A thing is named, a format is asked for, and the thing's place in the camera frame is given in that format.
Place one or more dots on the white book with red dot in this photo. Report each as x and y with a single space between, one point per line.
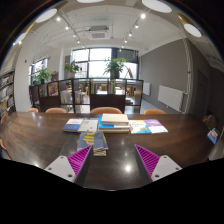
88 126

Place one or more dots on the dark curved shelf unit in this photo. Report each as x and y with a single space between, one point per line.
106 101

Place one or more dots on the potted green plants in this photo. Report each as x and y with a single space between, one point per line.
115 65

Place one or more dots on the round ceiling light panels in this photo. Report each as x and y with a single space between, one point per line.
156 5

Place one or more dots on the ceiling air conditioner unit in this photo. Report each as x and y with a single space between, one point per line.
98 33

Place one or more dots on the grey towel with yellow letters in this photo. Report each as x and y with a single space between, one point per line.
92 140

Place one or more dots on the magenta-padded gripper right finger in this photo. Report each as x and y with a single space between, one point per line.
165 166

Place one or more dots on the purple booklet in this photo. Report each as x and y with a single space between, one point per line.
156 126

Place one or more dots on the ceiling spot lights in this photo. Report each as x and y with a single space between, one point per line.
143 15

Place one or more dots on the large cream book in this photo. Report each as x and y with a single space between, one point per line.
115 118

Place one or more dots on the white wall radiator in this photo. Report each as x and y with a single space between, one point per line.
170 97

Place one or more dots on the illustrated blue and white booklet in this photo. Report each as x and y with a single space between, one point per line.
139 127

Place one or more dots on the large bright blue book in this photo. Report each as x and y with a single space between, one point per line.
108 127

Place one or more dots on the orange chairs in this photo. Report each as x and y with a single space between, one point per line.
106 110

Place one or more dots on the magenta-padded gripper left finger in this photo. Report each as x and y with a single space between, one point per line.
61 168

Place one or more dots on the large tan book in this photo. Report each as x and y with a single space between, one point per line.
113 131

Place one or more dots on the wall bookshelf unit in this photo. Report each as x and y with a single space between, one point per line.
6 93

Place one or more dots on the dark blue book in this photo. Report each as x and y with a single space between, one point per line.
71 125

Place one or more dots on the large window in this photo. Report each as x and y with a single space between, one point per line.
98 61

